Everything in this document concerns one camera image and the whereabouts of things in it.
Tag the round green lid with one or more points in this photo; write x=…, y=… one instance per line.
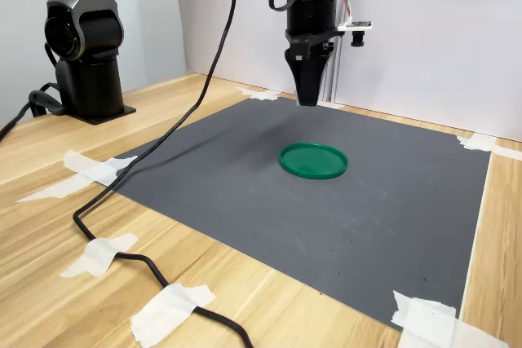
x=313, y=160

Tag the white tape piece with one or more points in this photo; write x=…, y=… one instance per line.
x=167, y=311
x=57, y=191
x=332, y=105
x=81, y=162
x=261, y=93
x=98, y=254
x=428, y=319
x=481, y=143

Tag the grey partition panel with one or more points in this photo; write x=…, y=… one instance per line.
x=253, y=38
x=432, y=58

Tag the dark grey mat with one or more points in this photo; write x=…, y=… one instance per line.
x=285, y=225

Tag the long thin white strip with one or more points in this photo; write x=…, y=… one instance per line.
x=475, y=238

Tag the small white camera box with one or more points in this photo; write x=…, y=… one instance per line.
x=359, y=30

